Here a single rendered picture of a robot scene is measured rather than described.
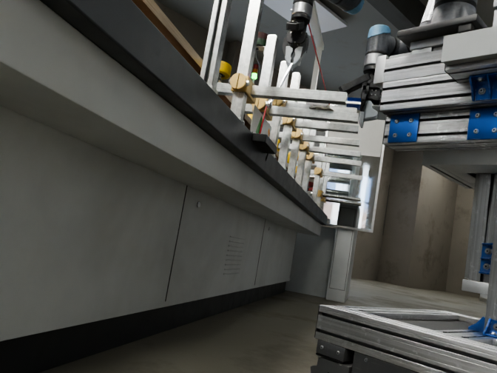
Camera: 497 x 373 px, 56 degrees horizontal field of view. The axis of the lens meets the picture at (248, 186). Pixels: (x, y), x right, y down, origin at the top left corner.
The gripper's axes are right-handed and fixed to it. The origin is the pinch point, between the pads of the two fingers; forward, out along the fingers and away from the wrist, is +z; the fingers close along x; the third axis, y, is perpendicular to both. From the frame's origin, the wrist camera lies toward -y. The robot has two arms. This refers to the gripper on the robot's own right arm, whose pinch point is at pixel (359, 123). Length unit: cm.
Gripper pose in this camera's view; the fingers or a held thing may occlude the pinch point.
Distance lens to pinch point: 165.8
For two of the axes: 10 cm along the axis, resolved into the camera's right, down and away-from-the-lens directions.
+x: 2.5, 1.6, 9.5
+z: -1.7, 9.8, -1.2
